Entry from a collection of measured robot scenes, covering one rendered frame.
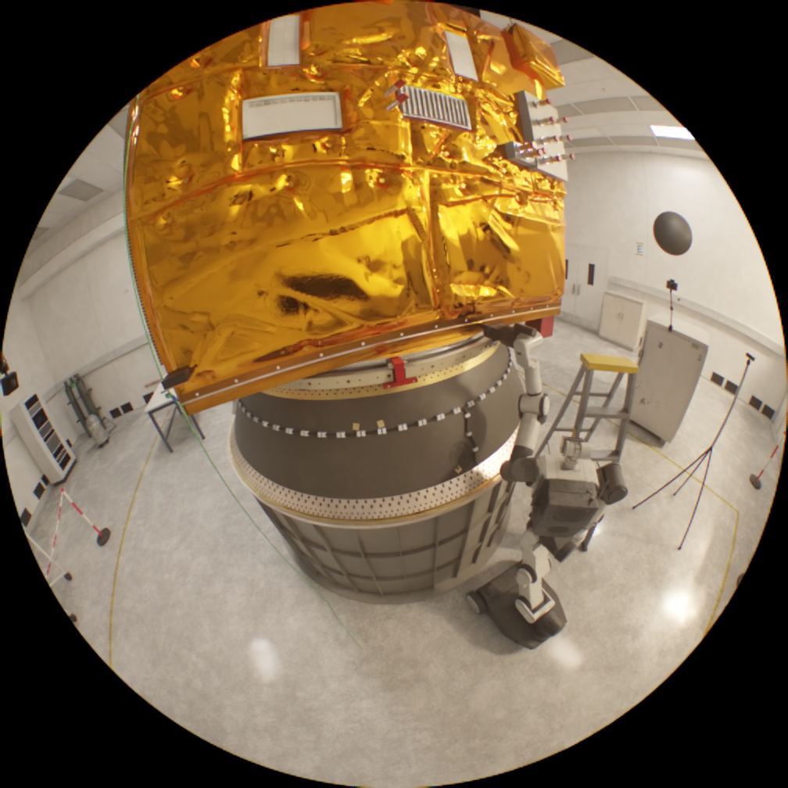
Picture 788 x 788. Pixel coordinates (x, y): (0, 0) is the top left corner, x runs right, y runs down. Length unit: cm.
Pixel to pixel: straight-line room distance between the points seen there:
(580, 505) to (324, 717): 202
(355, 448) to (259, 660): 193
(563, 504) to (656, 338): 317
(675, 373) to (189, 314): 425
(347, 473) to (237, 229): 95
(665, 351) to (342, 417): 371
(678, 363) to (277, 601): 480
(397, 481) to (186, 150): 139
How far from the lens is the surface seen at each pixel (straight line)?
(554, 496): 103
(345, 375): 97
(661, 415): 418
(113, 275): 738
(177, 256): 90
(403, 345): 104
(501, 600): 208
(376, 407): 103
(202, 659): 275
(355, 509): 115
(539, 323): 169
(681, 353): 390
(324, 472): 114
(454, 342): 111
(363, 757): 228
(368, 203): 91
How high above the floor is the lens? 213
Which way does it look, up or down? 31 degrees down
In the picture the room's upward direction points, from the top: 6 degrees counter-clockwise
